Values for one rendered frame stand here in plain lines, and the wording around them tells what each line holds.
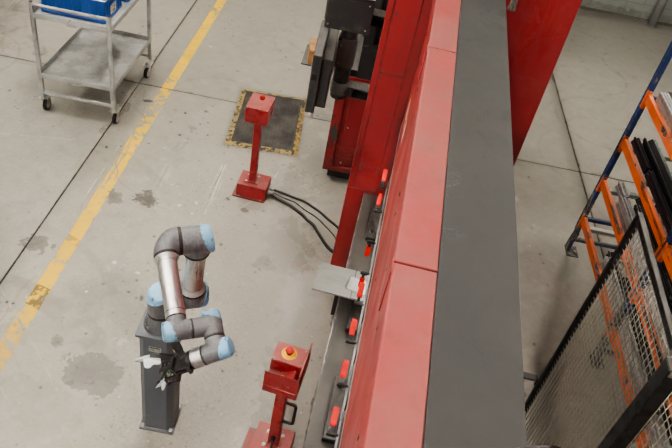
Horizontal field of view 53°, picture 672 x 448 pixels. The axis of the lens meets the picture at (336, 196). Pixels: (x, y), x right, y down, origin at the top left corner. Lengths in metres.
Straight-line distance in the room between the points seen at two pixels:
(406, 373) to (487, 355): 0.17
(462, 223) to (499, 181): 0.22
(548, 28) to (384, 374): 2.38
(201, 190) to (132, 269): 0.91
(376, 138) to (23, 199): 2.59
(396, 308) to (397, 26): 2.19
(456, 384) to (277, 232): 3.65
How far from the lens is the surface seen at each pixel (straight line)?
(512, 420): 1.30
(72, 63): 5.97
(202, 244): 2.75
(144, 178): 5.24
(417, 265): 1.48
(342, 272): 3.25
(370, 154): 3.76
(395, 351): 1.31
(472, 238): 1.59
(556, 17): 3.37
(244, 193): 5.08
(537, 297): 5.00
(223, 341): 2.53
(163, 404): 3.63
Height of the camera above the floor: 3.31
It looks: 39 degrees down
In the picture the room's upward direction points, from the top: 12 degrees clockwise
